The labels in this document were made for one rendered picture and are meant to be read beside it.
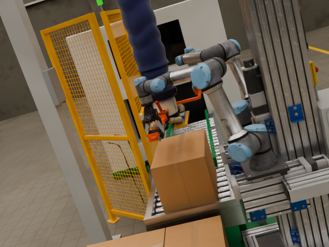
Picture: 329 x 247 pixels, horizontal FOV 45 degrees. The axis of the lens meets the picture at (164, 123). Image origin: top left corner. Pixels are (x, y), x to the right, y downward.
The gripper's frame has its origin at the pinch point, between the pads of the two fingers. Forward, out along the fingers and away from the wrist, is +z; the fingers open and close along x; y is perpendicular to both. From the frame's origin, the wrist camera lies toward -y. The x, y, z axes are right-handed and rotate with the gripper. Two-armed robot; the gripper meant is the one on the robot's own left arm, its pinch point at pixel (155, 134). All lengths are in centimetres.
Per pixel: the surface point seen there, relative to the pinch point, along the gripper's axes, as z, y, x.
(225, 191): 73, 49, -27
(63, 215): 130, 176, 183
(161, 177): 42, 29, 12
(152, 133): -2.1, -3.6, 1.0
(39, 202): 131, 228, 241
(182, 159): 33.4, 34.3, -4.8
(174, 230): 74, 10, 10
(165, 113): -2.4, 31.7, -2.7
